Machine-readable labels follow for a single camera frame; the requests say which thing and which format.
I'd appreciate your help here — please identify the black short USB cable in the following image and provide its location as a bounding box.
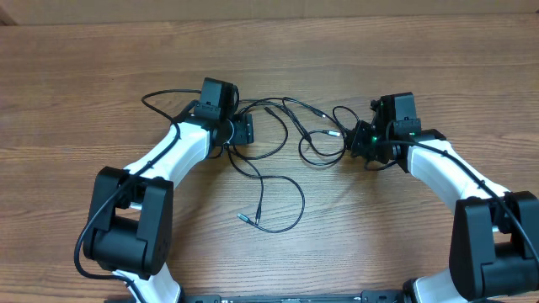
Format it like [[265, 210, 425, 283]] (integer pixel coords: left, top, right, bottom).
[[227, 98, 342, 226]]

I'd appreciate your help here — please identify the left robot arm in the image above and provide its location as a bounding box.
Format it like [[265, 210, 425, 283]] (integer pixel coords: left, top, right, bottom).
[[73, 77, 253, 302]]

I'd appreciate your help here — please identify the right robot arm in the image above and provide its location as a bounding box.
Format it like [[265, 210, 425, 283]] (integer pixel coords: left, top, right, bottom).
[[346, 93, 538, 302]]

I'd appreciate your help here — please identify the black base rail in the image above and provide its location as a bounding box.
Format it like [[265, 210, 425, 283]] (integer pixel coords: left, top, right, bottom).
[[180, 290, 466, 303]]

